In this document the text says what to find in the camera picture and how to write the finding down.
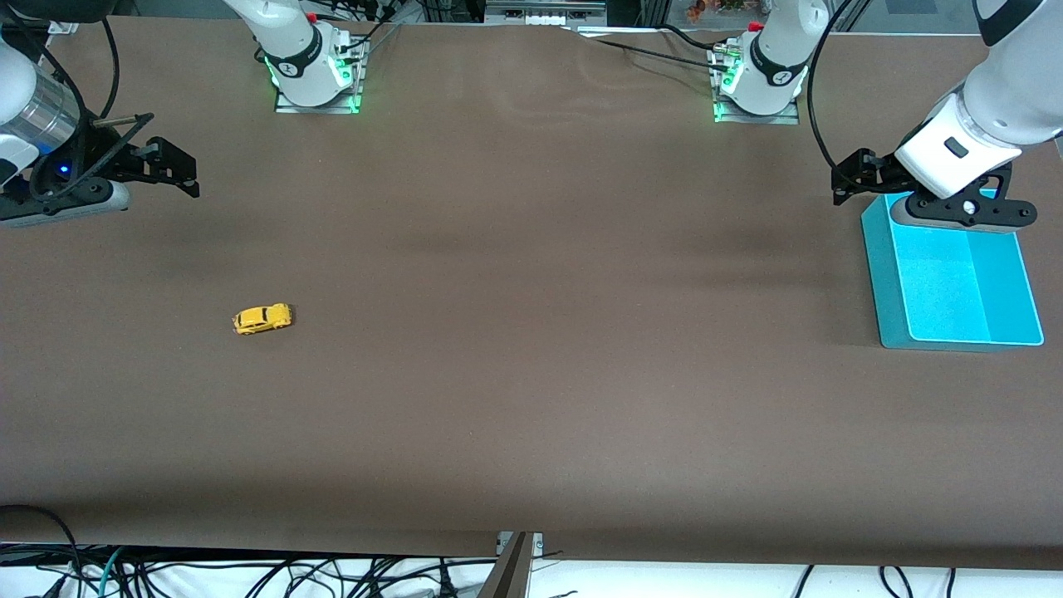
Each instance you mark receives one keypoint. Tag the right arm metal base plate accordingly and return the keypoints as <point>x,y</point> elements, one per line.
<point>320,105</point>

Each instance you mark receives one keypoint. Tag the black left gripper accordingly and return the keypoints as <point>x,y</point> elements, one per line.
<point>879,170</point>

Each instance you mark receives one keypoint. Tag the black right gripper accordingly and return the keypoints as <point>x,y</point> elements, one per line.
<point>106,158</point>

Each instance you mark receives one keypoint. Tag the brown table cover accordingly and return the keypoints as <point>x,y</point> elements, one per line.
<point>531,332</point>

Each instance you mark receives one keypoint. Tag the yellow beetle toy car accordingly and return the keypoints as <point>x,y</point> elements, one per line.
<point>262,319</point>

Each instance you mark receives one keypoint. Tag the metal table leg bracket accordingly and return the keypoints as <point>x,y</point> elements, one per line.
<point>538,544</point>

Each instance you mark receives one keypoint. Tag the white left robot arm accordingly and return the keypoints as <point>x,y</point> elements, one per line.
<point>1013,91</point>

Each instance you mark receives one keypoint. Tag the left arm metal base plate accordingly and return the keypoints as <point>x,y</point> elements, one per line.
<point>756,118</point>

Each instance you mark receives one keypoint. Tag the silver box with white connectors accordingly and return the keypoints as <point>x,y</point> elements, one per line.
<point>544,10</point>

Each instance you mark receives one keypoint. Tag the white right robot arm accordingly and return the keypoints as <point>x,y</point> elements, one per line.
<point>295,41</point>

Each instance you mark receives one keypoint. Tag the thin tan rod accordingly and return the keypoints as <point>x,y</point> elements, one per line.
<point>116,121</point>

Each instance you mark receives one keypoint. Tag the orange background item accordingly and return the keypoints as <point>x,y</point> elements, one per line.
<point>714,8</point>

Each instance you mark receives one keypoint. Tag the aluminium table leg profile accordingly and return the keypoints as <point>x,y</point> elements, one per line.
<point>511,573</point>

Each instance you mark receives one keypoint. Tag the cyan plastic bin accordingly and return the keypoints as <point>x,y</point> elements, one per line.
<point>947,291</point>

